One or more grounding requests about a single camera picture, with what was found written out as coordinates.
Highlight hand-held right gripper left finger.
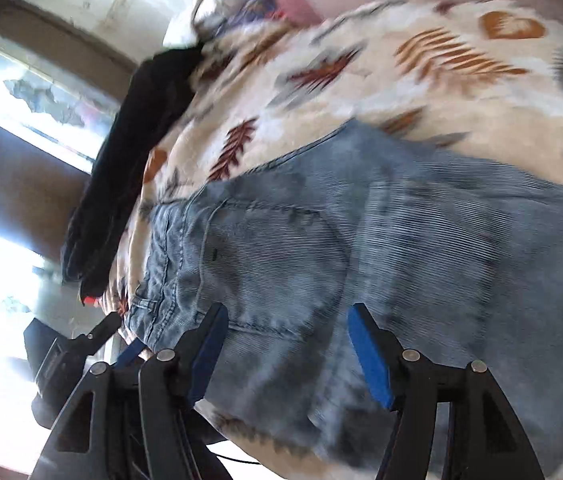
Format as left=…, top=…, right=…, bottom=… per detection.
left=29, top=302, right=230, bottom=480

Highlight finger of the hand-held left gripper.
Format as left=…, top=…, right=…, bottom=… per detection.
left=113, top=340, right=145, bottom=369
left=76, top=311, right=123, bottom=350

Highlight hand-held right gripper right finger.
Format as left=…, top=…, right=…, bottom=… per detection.
left=347, top=302, right=545, bottom=480

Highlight blue denim pants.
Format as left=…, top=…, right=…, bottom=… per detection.
left=126, top=118, right=563, bottom=477

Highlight long black garment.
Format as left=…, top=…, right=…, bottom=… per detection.
left=60, top=44, right=203, bottom=307

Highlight stained glass window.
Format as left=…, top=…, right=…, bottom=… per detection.
left=0, top=30, right=123, bottom=177

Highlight leaf printed blanket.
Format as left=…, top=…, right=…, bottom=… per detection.
left=106, top=0, right=563, bottom=463

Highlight white cloth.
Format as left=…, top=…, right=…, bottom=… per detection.
left=162, top=9, right=203, bottom=49

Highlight black cable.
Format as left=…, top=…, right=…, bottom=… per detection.
left=210, top=451, right=258, bottom=464

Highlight wooden window frame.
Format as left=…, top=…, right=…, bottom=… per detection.
left=0, top=0, right=138, bottom=262

